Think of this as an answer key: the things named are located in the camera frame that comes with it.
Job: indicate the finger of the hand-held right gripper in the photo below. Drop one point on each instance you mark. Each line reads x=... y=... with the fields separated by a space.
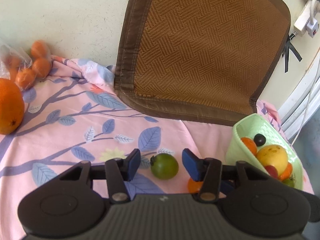
x=226 y=186

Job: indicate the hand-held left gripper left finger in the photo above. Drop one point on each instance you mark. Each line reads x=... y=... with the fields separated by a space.
x=132 y=165

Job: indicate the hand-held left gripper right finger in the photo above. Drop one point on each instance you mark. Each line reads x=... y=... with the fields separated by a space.
x=191 y=165

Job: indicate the small orange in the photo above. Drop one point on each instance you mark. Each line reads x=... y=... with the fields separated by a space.
x=287 y=171
x=248 y=145
x=194 y=187
x=38 y=48
x=25 y=78
x=41 y=67
x=11 y=62

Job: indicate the green cherry tomato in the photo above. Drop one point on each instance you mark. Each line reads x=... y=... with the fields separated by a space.
x=290 y=182
x=164 y=166

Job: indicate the red cherry tomato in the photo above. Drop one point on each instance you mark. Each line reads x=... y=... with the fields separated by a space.
x=271 y=170

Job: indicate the yellow grapefruit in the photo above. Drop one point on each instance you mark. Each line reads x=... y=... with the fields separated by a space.
x=272 y=157

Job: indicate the dark purple cherry tomato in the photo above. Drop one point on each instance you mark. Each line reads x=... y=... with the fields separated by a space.
x=259 y=139

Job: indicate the light green plastic basket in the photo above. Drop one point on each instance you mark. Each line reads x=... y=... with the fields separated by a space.
x=265 y=127

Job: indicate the pink printed blanket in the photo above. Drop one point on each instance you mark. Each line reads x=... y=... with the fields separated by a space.
x=75 y=120

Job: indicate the brown woven seat mat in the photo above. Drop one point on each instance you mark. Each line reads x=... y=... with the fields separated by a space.
x=200 y=55

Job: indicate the large orange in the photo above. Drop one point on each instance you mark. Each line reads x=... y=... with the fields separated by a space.
x=10 y=105

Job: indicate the clear plastic bag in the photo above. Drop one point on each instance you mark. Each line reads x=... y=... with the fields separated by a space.
x=5 y=52

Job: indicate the white plug adapter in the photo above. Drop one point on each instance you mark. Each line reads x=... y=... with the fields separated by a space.
x=313 y=28

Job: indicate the white power strip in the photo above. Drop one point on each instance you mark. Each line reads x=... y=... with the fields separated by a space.
x=303 y=17

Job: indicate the white window frame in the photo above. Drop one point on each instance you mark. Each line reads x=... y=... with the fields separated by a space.
x=300 y=100

